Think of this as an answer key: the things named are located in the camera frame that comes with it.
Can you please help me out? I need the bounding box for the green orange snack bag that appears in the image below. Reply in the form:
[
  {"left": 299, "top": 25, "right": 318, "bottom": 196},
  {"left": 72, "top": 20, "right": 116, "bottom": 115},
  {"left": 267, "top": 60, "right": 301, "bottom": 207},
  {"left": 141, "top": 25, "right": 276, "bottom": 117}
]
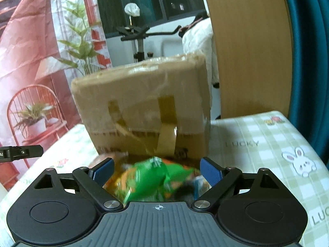
[{"left": 103, "top": 157, "right": 211, "bottom": 205}]

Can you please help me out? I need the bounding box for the checked bunny tablecloth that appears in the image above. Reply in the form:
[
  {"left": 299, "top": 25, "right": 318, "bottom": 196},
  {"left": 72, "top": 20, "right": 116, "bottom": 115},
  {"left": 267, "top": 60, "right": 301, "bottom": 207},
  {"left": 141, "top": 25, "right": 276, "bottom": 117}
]
[{"left": 1, "top": 111, "right": 328, "bottom": 246}]

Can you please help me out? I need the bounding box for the cardboard box with plastic liner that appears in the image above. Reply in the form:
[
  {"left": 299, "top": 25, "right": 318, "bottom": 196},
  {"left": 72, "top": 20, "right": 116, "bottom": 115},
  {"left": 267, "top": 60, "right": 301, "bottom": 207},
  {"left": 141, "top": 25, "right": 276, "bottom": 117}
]
[{"left": 71, "top": 52, "right": 211, "bottom": 160}]

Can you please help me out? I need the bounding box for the red printed backdrop cloth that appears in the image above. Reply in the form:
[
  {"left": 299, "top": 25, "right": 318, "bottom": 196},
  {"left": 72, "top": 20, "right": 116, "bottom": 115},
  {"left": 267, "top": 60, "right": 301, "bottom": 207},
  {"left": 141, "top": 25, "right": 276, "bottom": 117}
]
[{"left": 0, "top": 0, "right": 113, "bottom": 191}]

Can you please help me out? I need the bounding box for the white quilted blanket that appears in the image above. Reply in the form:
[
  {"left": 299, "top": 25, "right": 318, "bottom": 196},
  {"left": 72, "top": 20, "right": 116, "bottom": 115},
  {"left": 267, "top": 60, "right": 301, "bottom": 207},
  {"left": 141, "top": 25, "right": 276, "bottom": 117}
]
[{"left": 182, "top": 18, "right": 219, "bottom": 89}]

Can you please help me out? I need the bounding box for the black exercise bike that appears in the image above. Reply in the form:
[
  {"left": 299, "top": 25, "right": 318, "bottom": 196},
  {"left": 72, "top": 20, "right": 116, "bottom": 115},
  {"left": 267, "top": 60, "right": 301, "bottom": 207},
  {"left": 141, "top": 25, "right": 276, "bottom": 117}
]
[{"left": 117, "top": 3, "right": 182, "bottom": 63}]

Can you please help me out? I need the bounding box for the wooden headboard panel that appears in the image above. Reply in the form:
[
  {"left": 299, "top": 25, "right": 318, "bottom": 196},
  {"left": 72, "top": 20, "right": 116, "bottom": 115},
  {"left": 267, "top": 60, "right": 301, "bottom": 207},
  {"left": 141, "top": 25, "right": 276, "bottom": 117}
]
[{"left": 206, "top": 0, "right": 292, "bottom": 118}]

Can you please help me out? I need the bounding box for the black pink garment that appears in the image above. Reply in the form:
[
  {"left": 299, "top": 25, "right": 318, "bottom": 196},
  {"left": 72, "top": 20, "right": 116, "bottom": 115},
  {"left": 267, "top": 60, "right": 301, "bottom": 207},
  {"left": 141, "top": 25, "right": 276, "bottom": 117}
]
[{"left": 178, "top": 11, "right": 209, "bottom": 38}]

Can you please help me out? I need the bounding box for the dark window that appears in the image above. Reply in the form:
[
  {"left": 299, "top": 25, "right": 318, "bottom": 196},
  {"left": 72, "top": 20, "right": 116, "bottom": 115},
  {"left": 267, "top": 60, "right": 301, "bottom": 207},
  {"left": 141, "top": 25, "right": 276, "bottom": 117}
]
[{"left": 98, "top": 0, "right": 205, "bottom": 38}]

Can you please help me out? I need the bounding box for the teal curtain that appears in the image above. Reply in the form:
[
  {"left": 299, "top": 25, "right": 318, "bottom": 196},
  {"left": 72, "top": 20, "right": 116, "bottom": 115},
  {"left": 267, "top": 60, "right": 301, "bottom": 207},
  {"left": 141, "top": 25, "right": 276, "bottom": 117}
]
[{"left": 286, "top": 0, "right": 328, "bottom": 165}]

